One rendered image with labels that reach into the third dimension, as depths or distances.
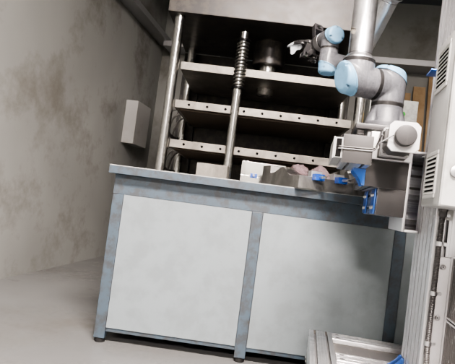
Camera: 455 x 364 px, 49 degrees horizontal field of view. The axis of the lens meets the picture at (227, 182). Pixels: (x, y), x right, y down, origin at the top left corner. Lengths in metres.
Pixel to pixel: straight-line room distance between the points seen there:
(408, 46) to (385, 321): 4.08
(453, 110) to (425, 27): 4.71
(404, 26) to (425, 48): 0.33
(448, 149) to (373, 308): 1.14
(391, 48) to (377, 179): 4.29
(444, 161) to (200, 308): 1.33
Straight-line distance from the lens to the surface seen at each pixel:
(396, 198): 1.72
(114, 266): 2.32
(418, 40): 6.01
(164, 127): 3.06
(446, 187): 1.35
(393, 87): 1.91
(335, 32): 2.14
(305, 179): 2.16
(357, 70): 1.84
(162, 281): 2.29
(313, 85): 3.22
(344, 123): 3.15
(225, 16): 3.17
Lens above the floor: 0.71
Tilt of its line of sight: 2 degrees up
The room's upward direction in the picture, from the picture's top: 7 degrees clockwise
